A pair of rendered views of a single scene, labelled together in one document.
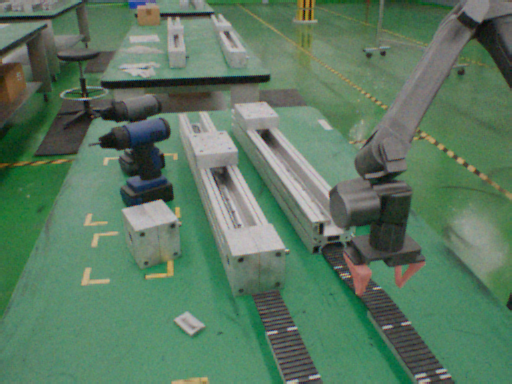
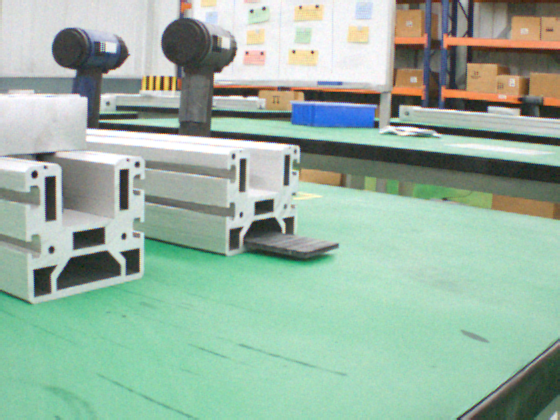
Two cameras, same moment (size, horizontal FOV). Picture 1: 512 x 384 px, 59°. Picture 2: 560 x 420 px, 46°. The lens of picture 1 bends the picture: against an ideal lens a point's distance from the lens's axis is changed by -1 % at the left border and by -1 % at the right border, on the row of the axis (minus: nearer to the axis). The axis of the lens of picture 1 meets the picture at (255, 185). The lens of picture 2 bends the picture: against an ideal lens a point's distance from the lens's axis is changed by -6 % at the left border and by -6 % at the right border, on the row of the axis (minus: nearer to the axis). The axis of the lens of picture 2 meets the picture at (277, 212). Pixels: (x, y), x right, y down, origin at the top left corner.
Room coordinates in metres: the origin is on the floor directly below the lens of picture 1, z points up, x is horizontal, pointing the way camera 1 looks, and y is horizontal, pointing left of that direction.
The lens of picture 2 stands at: (2.02, -0.15, 0.91)
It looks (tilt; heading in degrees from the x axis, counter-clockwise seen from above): 10 degrees down; 140
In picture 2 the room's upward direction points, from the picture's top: 2 degrees clockwise
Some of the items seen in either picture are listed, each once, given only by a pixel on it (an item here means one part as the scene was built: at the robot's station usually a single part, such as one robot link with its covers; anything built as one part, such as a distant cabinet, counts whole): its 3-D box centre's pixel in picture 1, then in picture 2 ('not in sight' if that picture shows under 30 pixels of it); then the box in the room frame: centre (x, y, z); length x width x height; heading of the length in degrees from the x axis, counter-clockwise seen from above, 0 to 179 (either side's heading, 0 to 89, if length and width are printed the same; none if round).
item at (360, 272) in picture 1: (368, 271); not in sight; (0.64, -0.19, 0.88); 0.07 x 0.07 x 0.09; 16
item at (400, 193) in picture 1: (389, 201); not in sight; (0.64, -0.21, 1.01); 0.07 x 0.06 x 0.07; 109
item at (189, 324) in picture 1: (189, 324); not in sight; (0.61, 0.11, 0.78); 0.05 x 0.03 x 0.01; 45
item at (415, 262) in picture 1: (394, 266); not in sight; (0.65, -0.24, 0.88); 0.07 x 0.07 x 0.09; 16
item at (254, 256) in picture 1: (259, 258); not in sight; (0.74, -0.01, 0.83); 0.12 x 0.09 x 0.10; 105
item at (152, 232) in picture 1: (156, 231); not in sight; (0.84, 0.21, 0.83); 0.11 x 0.10 x 0.10; 120
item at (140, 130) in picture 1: (133, 166); (98, 103); (1.04, 0.30, 0.89); 0.20 x 0.08 x 0.22; 127
